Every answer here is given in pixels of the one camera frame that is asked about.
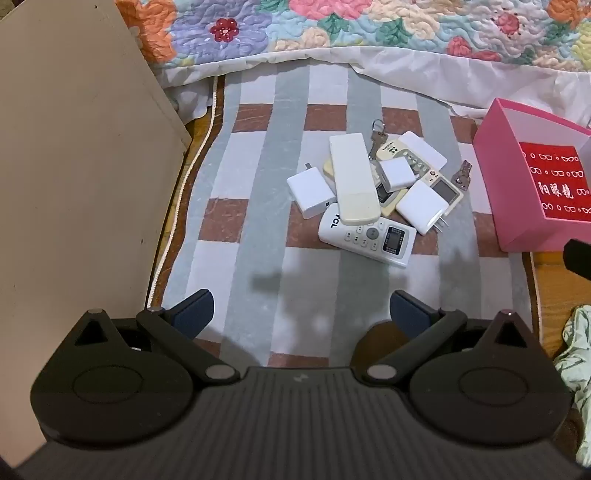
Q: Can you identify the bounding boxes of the checkered blanket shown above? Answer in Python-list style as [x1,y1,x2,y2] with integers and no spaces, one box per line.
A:
[150,60,536,370]

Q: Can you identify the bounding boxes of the small white cube charger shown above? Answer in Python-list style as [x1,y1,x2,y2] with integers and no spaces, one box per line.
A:
[379,157,417,193]

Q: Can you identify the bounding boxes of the white remote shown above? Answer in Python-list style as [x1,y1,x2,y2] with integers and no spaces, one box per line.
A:
[318,203,417,269]

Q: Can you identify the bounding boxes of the cream remote with large screen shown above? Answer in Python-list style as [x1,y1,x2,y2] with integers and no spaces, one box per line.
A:
[376,137,464,207]

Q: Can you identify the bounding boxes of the green cloth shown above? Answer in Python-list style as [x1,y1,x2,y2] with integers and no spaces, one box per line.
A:
[553,305,591,412]

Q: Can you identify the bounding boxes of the white charger with prongs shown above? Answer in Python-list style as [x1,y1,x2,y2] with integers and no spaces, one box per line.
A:
[395,179,451,236]

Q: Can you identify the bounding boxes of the pink box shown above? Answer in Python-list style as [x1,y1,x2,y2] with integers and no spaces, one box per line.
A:
[473,98,591,253]

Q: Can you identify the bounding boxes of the brown mat with white trim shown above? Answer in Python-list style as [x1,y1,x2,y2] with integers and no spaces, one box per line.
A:
[147,75,228,310]

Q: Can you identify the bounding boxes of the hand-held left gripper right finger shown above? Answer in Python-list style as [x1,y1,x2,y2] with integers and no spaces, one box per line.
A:
[362,290,539,385]

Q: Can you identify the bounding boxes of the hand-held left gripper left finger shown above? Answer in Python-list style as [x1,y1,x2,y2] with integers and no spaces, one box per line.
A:
[74,289,241,385]

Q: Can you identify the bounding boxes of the long cream remote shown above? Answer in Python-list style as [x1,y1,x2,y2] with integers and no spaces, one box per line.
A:
[329,133,380,226]

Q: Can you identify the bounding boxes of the keys with round ring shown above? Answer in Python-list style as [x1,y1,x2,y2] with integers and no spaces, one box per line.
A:
[368,119,389,161]

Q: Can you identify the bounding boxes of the cream remote with grey button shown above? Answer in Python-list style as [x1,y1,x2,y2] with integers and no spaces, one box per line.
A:
[322,158,403,217]

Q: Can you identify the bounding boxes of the beige cabinet panel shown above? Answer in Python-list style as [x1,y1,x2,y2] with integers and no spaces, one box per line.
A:
[0,0,193,468]

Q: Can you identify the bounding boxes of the floral quilt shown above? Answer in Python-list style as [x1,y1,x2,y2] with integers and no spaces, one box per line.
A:
[113,0,591,127]

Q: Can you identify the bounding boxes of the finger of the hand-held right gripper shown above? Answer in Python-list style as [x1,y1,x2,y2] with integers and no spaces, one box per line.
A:
[563,239,591,274]

